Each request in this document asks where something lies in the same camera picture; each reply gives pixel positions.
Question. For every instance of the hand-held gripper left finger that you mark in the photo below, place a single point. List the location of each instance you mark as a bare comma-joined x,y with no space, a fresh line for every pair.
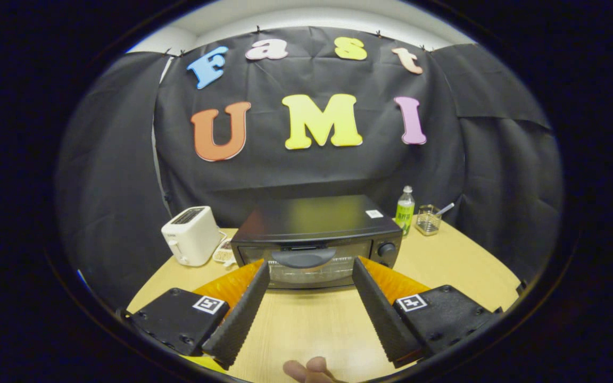
237,319

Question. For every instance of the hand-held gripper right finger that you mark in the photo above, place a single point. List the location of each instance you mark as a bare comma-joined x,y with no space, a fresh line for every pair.
383,319

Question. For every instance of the black toaster oven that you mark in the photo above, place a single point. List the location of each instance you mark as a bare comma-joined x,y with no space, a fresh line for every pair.
312,218

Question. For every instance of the white bread toaster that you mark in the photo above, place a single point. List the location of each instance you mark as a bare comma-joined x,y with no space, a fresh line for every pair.
192,236

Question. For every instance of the small white snack dish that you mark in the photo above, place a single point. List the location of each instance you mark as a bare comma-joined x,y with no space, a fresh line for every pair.
224,255

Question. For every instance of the clear glass container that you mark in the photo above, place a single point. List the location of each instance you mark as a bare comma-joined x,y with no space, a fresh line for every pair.
427,222

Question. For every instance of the clear bottle green label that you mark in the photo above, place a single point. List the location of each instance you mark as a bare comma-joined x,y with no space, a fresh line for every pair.
405,213

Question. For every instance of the metal spoon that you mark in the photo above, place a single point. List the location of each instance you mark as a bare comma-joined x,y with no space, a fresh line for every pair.
445,208

